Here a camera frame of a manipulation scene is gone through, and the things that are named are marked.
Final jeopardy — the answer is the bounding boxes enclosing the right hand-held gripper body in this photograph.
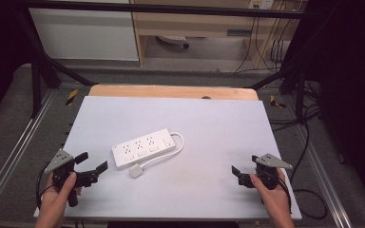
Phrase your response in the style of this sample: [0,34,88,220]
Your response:
[239,153,294,191]

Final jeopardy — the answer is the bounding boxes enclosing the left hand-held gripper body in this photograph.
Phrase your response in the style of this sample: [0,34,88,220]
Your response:
[44,148,100,208]

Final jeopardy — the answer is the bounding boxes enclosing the white plug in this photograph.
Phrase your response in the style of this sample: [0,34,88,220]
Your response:
[128,162,144,179]

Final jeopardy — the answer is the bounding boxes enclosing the white power strip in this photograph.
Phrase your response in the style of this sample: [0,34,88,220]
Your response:
[111,127,177,170]

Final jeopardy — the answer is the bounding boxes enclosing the white power strip cable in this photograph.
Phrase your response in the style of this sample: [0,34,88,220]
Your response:
[139,131,185,170]

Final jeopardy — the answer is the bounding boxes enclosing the person's right hand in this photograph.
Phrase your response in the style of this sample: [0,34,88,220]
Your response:
[249,168,292,212]

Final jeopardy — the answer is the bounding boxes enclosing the person's left hand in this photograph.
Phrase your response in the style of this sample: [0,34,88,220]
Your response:
[39,172,84,212]

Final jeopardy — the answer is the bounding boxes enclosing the wooden table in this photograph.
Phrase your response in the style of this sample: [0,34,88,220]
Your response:
[87,84,259,102]

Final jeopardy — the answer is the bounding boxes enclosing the black curtain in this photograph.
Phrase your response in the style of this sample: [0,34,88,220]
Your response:
[293,0,365,218]
[0,0,34,129]

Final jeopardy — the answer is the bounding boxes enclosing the white cabinet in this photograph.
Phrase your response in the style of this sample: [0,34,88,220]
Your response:
[28,0,140,62]

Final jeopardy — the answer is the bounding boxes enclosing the white chair base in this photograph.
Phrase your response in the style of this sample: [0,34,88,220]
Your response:
[156,34,191,49]

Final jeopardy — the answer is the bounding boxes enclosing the wooden desk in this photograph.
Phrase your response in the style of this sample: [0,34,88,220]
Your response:
[129,0,298,68]

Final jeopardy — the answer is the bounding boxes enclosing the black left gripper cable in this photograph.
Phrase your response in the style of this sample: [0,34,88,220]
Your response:
[35,161,57,210]

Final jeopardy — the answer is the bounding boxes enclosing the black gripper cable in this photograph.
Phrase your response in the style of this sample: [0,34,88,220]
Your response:
[35,161,57,210]
[278,175,293,215]

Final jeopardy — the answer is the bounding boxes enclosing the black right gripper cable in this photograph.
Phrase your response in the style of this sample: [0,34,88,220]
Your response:
[278,175,293,215]

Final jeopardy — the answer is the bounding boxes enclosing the black floor cables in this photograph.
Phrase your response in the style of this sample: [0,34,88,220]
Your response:
[267,79,330,221]

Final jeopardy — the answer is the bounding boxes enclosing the aluminium floor rail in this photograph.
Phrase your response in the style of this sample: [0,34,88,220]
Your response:
[0,89,57,217]
[293,122,354,228]

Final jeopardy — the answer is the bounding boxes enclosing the black hanging cables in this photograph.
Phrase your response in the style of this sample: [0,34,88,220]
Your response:
[233,9,288,74]

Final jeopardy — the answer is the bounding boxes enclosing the yellow cable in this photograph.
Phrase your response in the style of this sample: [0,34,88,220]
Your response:
[256,9,286,69]

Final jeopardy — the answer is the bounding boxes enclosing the white wall socket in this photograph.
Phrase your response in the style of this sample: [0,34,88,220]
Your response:
[248,0,276,10]

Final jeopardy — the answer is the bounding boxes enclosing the black metal frame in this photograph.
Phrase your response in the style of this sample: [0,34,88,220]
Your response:
[13,0,309,119]

